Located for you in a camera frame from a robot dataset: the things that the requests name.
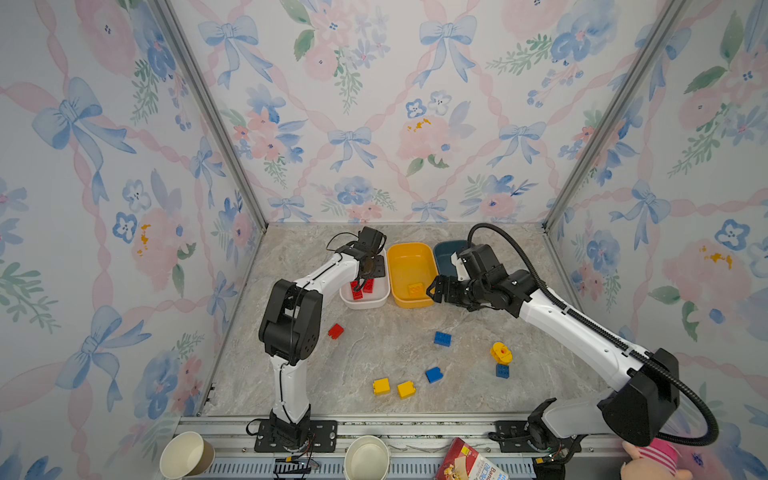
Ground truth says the small red lego brick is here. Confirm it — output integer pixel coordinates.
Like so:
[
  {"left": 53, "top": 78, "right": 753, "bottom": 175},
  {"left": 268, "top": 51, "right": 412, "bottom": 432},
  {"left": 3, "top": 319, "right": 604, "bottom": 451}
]
[{"left": 328, "top": 324, "right": 344, "bottom": 340}]

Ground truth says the black corrugated cable conduit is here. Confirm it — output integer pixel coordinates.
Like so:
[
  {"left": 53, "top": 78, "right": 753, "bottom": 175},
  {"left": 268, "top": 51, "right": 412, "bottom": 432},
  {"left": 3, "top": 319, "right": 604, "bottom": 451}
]
[{"left": 467, "top": 223, "right": 720, "bottom": 447}]

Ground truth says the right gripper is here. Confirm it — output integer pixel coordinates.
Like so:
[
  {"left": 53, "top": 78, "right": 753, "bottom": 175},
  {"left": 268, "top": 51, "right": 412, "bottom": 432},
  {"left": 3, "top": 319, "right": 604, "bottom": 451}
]
[{"left": 424, "top": 275, "right": 489, "bottom": 309}]

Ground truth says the yellow lego brick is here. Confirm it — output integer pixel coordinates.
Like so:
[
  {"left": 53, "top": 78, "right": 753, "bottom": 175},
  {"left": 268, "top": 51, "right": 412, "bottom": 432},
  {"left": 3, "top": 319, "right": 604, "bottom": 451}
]
[
  {"left": 408, "top": 282, "right": 425, "bottom": 299},
  {"left": 372, "top": 378, "right": 391, "bottom": 396},
  {"left": 397, "top": 381, "right": 416, "bottom": 399}
]

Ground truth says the red snack box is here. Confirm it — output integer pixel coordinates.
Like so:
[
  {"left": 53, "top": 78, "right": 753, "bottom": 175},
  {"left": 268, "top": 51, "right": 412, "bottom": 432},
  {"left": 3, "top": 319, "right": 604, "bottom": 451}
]
[{"left": 434, "top": 437, "right": 509, "bottom": 480}]

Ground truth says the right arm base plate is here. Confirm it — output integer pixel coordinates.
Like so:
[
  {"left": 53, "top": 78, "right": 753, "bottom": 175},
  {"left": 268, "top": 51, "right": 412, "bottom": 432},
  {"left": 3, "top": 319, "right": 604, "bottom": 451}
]
[{"left": 487, "top": 420, "right": 581, "bottom": 457}]

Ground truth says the yellow plastic container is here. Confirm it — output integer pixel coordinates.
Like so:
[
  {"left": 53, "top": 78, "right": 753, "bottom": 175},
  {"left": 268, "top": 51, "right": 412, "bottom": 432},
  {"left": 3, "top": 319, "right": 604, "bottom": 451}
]
[{"left": 387, "top": 242, "right": 437, "bottom": 309}]

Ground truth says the brown paper cup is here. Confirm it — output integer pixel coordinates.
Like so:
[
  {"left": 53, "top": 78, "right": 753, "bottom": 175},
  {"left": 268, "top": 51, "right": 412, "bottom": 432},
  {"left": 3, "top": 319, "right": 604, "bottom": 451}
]
[{"left": 159, "top": 431, "right": 215, "bottom": 479}]

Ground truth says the yellow duck lego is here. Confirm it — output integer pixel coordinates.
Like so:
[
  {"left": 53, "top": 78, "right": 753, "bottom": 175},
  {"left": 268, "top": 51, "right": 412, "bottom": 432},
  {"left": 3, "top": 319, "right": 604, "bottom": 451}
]
[{"left": 490, "top": 342, "right": 514, "bottom": 366}]

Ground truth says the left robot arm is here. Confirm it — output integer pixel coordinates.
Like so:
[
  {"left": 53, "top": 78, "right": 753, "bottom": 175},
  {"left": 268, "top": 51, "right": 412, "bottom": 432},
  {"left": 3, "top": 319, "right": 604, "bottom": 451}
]
[{"left": 258, "top": 227, "right": 386, "bottom": 443}]

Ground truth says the aluminium rail frame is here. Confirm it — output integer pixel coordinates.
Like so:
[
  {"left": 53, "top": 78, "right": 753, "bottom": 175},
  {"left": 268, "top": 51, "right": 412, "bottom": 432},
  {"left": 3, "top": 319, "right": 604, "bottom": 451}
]
[{"left": 176, "top": 413, "right": 625, "bottom": 480}]

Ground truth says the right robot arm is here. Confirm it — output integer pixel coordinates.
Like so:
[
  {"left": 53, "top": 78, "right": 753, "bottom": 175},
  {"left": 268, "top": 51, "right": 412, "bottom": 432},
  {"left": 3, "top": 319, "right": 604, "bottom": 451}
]
[{"left": 426, "top": 244, "right": 679, "bottom": 450}]

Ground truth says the small blue lego brick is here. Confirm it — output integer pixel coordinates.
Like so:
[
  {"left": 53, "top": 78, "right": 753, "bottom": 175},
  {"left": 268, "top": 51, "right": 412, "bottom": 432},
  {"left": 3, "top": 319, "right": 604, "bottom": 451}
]
[{"left": 496, "top": 364, "right": 510, "bottom": 379}]

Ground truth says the white paper bowl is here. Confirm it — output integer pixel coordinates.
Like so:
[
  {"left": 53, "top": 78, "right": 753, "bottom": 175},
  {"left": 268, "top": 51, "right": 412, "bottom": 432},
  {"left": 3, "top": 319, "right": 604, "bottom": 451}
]
[{"left": 343, "top": 436, "right": 390, "bottom": 480}]

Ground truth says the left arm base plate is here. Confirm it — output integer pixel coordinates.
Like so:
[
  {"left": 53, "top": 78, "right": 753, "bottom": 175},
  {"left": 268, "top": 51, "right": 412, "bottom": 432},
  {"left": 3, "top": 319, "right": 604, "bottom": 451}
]
[{"left": 254, "top": 419, "right": 339, "bottom": 453}]

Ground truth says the long red lego brick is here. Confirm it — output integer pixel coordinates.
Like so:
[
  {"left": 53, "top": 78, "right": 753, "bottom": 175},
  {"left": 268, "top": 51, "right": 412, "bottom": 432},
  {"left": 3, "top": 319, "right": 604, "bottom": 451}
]
[{"left": 350, "top": 280, "right": 363, "bottom": 301}]

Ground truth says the dark teal plastic container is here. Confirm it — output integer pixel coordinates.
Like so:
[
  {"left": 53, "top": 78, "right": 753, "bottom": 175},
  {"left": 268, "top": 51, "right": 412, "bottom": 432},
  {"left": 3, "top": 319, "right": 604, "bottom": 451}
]
[{"left": 433, "top": 239, "right": 469, "bottom": 281}]

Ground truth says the pink plush toy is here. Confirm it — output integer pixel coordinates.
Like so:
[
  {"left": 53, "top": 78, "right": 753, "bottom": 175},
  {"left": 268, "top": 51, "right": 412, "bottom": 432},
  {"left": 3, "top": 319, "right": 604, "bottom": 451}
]
[{"left": 620, "top": 439, "right": 693, "bottom": 480}]

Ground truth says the white plastic container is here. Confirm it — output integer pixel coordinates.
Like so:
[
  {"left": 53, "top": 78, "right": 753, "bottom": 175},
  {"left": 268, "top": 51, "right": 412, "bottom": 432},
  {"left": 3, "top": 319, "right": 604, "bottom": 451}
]
[{"left": 339, "top": 250, "right": 391, "bottom": 310}]

